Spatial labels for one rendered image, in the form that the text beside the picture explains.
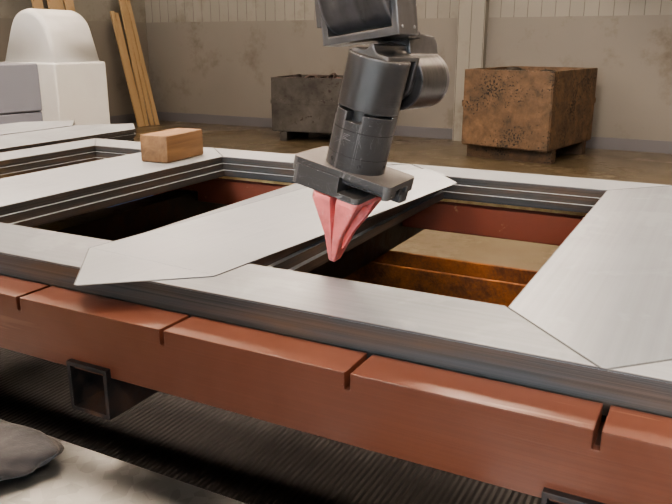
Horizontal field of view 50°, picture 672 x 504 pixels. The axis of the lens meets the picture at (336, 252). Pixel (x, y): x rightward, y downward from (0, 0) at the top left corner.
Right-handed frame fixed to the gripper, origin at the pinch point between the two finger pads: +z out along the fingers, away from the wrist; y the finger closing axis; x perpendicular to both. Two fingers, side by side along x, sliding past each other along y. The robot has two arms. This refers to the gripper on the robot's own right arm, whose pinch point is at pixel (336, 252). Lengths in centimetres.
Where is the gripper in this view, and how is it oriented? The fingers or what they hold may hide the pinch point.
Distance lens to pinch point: 72.6
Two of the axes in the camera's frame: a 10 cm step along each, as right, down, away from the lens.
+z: -2.0, 9.0, 3.8
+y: -8.6, -3.5, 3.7
